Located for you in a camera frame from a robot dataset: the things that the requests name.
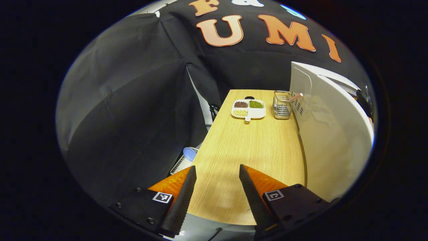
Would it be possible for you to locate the white divided plate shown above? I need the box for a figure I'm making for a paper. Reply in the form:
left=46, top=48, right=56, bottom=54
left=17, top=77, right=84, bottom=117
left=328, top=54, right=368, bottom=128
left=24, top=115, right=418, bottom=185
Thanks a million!
left=231, top=99, right=267, bottom=122

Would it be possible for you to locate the black backdrop cloth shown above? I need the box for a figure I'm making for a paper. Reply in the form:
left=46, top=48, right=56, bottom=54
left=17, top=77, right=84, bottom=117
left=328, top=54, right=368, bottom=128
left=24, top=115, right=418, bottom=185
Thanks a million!
left=55, top=0, right=371, bottom=215

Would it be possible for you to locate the white microwave oven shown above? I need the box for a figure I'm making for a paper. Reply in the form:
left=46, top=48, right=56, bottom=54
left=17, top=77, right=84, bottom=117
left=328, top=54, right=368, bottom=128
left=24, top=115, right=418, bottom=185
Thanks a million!
left=289, top=61, right=375, bottom=202

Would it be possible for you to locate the white wire rack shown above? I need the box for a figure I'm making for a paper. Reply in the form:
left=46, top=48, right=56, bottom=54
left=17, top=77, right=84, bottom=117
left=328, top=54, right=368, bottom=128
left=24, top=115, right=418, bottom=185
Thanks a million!
left=170, top=155, right=194, bottom=175

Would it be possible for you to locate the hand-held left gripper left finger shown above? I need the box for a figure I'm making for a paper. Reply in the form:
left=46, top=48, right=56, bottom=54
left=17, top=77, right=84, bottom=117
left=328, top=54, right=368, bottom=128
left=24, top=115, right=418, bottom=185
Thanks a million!
left=109, top=165, right=197, bottom=239

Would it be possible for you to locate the metal wire basket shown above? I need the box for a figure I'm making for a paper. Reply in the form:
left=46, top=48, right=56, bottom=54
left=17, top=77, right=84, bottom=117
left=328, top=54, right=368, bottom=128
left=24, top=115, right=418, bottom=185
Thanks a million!
left=273, top=90, right=294, bottom=120

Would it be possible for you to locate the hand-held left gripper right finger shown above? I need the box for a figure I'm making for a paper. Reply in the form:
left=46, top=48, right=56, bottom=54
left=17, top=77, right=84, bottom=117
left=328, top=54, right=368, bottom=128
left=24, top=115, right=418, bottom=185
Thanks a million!
left=239, top=164, right=340, bottom=240

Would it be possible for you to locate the pale blue round lid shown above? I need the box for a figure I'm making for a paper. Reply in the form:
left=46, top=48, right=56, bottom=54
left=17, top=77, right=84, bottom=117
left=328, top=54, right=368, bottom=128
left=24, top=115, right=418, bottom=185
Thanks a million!
left=183, top=147, right=199, bottom=162

